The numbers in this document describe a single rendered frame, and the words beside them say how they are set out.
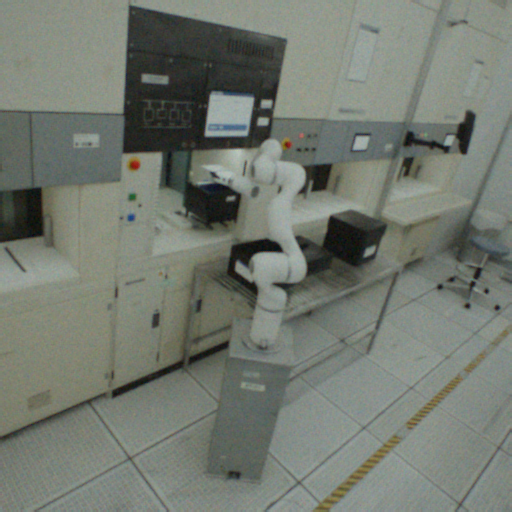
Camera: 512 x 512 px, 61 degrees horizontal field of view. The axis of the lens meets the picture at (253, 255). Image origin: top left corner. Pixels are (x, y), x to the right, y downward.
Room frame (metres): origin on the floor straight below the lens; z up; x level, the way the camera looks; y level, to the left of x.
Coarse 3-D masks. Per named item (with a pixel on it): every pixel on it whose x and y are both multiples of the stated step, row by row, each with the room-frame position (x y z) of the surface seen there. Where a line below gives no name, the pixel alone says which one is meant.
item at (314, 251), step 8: (296, 240) 2.52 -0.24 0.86; (304, 240) 2.55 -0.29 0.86; (304, 248) 2.42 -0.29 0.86; (312, 248) 2.45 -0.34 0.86; (320, 248) 2.48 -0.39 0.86; (304, 256) 2.31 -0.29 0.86; (312, 256) 2.34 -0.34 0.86; (320, 256) 2.36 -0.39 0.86; (328, 256) 2.39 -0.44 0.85; (312, 264) 2.29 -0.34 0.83; (320, 264) 2.35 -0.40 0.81; (328, 264) 2.41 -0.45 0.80; (312, 272) 2.31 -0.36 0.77
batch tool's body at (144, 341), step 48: (144, 48) 1.85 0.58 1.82; (192, 48) 2.02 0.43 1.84; (240, 48) 2.22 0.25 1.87; (144, 144) 1.87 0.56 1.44; (240, 144) 2.30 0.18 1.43; (144, 192) 1.89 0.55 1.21; (144, 240) 1.90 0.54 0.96; (192, 240) 2.21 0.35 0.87; (240, 240) 2.39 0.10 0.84; (144, 288) 1.91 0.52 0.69; (144, 336) 1.93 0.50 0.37; (192, 336) 2.19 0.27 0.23
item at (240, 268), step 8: (256, 240) 2.24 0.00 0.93; (264, 240) 2.29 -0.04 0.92; (232, 248) 2.10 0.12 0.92; (240, 248) 2.16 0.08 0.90; (248, 248) 2.21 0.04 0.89; (256, 248) 2.25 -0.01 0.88; (264, 248) 2.30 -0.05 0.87; (272, 248) 2.27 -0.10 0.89; (280, 248) 2.23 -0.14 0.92; (232, 256) 2.09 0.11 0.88; (240, 256) 2.05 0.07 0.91; (248, 256) 2.21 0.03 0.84; (232, 264) 2.08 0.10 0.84; (240, 264) 2.04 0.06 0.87; (248, 264) 2.00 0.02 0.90; (232, 272) 2.07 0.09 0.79; (240, 272) 2.03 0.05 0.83; (248, 272) 2.00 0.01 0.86; (240, 280) 2.03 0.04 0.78; (248, 280) 1.99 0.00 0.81; (248, 288) 1.98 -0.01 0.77; (256, 288) 1.94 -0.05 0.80
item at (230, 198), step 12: (204, 168) 2.29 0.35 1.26; (216, 168) 2.31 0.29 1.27; (192, 192) 2.27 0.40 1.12; (204, 192) 2.20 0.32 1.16; (216, 192) 2.21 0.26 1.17; (228, 192) 2.27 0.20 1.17; (192, 204) 2.26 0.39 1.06; (204, 204) 2.20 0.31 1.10; (216, 204) 2.21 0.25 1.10; (228, 204) 2.28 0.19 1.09; (192, 216) 2.33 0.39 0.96; (204, 216) 2.18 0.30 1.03; (216, 216) 2.22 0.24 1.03; (228, 216) 2.29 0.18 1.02
